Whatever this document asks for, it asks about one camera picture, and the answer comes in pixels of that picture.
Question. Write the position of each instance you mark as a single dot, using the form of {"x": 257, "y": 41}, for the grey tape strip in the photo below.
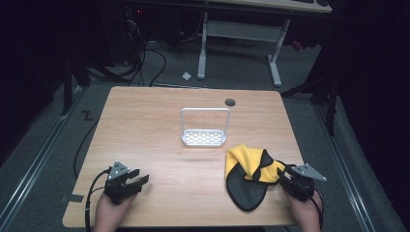
{"x": 74, "y": 198}

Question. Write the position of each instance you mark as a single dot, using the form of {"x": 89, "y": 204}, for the person's left hand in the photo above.
{"x": 111, "y": 212}

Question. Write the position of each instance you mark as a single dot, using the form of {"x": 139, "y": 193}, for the black stand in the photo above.
{"x": 332, "y": 106}
{"x": 67, "y": 87}

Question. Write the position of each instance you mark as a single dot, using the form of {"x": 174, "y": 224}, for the yellow and grey cloth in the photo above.
{"x": 248, "y": 170}

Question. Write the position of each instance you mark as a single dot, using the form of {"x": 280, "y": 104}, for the white paper scrap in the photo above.
{"x": 186, "y": 76}

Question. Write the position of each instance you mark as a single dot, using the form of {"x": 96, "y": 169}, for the white towel rack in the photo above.
{"x": 203, "y": 137}

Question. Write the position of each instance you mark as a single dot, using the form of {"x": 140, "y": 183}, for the metal floor rail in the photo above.
{"x": 348, "y": 174}
{"x": 35, "y": 161}

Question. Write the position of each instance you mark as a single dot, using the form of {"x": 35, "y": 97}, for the person's right hand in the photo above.
{"x": 304, "y": 214}

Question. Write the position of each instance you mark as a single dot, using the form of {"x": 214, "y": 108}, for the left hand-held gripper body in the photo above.
{"x": 116, "y": 183}

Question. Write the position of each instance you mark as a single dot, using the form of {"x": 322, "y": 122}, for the black table grommet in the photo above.
{"x": 230, "y": 102}

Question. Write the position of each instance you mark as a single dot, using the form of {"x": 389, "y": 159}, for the white metal desk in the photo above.
{"x": 240, "y": 30}

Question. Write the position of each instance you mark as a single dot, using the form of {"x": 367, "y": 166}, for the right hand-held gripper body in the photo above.
{"x": 303, "y": 182}

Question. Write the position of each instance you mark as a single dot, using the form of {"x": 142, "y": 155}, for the small red object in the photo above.
{"x": 297, "y": 45}

